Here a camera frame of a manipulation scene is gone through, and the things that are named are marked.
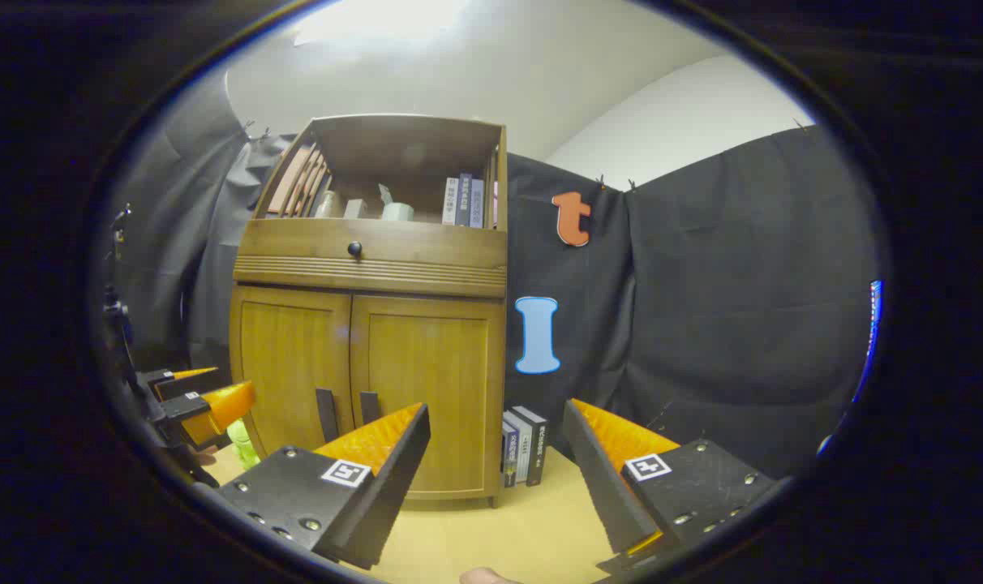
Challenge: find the white grey standing book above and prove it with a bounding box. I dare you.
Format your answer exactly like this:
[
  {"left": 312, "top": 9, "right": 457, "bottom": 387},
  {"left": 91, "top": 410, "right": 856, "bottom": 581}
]
[{"left": 504, "top": 410, "right": 534, "bottom": 485}]

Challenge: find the black backdrop cloth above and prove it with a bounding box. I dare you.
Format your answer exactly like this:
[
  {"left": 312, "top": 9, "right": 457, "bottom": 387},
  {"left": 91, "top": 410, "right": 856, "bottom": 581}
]
[{"left": 106, "top": 73, "right": 882, "bottom": 479}]

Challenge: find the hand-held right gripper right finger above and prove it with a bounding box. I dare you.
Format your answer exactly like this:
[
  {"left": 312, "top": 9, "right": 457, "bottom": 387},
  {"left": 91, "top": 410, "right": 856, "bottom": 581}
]
[{"left": 562, "top": 397, "right": 778, "bottom": 578}]

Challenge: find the dark blue standing book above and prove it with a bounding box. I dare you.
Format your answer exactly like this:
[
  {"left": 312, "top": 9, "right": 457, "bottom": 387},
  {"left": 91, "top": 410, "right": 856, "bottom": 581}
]
[{"left": 501, "top": 412, "right": 519, "bottom": 487}]

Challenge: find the wooden double-door shoe cabinet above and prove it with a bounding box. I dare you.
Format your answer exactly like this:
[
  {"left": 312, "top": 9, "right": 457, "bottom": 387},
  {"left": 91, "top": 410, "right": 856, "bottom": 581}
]
[{"left": 229, "top": 114, "right": 510, "bottom": 508}]

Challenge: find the stack of tan leaning books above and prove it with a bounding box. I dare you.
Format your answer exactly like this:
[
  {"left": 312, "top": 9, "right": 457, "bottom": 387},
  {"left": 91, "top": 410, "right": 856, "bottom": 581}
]
[{"left": 267, "top": 144, "right": 332, "bottom": 218}]

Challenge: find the green frog plush toy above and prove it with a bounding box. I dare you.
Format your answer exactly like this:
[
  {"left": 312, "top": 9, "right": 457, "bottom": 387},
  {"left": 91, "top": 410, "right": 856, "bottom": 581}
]
[{"left": 228, "top": 420, "right": 262, "bottom": 470}]

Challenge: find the wooden shoe cabinet door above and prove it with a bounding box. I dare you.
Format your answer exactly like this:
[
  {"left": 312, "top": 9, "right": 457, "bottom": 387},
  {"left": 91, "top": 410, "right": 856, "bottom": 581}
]
[
  {"left": 230, "top": 286, "right": 354, "bottom": 459},
  {"left": 350, "top": 294, "right": 506, "bottom": 497}
]

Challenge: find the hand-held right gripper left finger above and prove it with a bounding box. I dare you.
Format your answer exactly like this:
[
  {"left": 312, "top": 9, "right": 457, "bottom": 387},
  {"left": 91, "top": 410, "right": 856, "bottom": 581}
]
[{"left": 214, "top": 402, "right": 432, "bottom": 570}]

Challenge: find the pale green mug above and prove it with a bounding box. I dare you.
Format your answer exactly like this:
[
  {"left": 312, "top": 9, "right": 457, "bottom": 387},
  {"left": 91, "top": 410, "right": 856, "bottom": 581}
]
[{"left": 378, "top": 185, "right": 415, "bottom": 222}]

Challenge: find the black standing book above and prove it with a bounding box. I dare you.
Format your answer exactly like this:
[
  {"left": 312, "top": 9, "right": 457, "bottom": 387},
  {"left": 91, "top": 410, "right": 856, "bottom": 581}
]
[{"left": 512, "top": 406, "right": 549, "bottom": 486}]

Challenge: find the wooden drawer front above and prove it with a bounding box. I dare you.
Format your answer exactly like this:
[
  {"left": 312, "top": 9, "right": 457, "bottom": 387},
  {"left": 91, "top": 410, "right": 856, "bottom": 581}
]
[{"left": 234, "top": 217, "right": 509, "bottom": 298}]

